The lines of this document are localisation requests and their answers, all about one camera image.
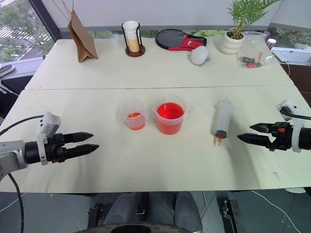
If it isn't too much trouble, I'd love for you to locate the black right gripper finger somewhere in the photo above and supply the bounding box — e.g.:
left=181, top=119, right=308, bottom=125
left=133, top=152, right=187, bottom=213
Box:
left=249, top=123, right=274, bottom=133
left=237, top=133, right=271, bottom=147

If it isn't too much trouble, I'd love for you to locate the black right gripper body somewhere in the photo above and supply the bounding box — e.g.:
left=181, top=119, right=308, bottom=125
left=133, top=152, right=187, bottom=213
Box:
left=268, top=121, right=295, bottom=151

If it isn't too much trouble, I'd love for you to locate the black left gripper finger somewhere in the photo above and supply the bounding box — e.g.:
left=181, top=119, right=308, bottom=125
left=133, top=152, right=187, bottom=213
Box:
left=63, top=132, right=94, bottom=144
left=64, top=144, right=100, bottom=160

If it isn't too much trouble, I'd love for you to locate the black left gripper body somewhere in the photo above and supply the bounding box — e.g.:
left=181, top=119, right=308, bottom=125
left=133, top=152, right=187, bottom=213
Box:
left=44, top=133, right=67, bottom=164

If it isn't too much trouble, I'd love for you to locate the large plastic syringe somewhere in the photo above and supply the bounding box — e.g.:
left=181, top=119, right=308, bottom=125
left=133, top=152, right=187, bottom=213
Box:
left=210, top=99, right=234, bottom=147

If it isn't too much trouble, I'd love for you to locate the small beaker orange liquid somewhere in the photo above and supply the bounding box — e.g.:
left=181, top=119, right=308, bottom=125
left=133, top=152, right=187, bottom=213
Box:
left=118, top=98, right=146, bottom=131

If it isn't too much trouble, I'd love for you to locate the large beaker red liquid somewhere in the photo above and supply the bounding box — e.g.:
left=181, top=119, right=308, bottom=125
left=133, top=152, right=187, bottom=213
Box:
left=151, top=95, right=193, bottom=135

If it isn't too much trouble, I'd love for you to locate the cup stack in holder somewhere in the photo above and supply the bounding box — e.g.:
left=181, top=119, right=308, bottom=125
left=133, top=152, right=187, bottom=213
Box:
left=121, top=22, right=146, bottom=58

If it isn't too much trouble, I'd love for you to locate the clear plastic bag with parts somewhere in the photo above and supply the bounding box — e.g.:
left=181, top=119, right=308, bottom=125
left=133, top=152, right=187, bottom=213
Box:
left=236, top=31, right=274, bottom=69

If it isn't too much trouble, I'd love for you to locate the white tablet device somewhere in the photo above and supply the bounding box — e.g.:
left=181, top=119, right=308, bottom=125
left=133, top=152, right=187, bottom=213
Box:
left=271, top=47, right=311, bottom=64

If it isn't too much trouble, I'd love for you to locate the white ribbed plant pot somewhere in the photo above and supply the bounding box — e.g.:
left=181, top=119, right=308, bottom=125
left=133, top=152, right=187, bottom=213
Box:
left=220, top=30, right=245, bottom=55

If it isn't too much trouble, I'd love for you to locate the black device on sill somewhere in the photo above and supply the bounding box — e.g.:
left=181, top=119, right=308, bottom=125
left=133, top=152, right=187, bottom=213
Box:
left=0, top=64, right=16, bottom=78

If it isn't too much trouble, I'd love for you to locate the crumpled white cloth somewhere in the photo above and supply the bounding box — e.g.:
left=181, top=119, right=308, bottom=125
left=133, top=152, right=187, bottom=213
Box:
left=190, top=47, right=211, bottom=66

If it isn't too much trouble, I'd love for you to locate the brown paper bag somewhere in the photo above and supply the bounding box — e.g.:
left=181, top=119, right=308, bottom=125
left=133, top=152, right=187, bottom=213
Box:
left=53, top=0, right=99, bottom=64

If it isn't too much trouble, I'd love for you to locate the green palm plant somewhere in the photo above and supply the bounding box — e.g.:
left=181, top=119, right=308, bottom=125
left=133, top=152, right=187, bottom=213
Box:
left=226, top=0, right=280, bottom=39

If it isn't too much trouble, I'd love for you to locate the black red racket case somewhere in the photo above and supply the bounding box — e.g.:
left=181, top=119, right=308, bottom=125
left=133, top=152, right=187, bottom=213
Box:
left=155, top=29, right=207, bottom=52

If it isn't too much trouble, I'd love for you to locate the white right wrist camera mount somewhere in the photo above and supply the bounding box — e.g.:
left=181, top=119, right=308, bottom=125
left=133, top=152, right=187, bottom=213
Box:
left=276, top=99, right=306, bottom=153

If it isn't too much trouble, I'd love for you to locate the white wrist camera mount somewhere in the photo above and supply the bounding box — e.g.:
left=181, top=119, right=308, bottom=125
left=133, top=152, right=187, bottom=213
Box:
left=36, top=112, right=61, bottom=166
left=276, top=99, right=306, bottom=153

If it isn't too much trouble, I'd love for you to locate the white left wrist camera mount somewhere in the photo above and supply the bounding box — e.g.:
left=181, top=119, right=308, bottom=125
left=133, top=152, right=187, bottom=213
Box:
left=36, top=112, right=61, bottom=166

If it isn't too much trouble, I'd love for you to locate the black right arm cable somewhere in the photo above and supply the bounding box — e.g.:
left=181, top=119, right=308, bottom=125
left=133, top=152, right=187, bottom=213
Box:
left=279, top=106, right=304, bottom=120

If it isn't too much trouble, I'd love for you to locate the black table leg bracket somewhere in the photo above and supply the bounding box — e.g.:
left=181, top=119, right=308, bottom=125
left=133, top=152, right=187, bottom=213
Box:
left=222, top=199, right=246, bottom=233
left=86, top=201, right=104, bottom=229

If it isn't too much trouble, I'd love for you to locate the white floor cable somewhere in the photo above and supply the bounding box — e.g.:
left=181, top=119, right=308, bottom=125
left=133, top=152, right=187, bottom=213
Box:
left=250, top=190, right=304, bottom=233

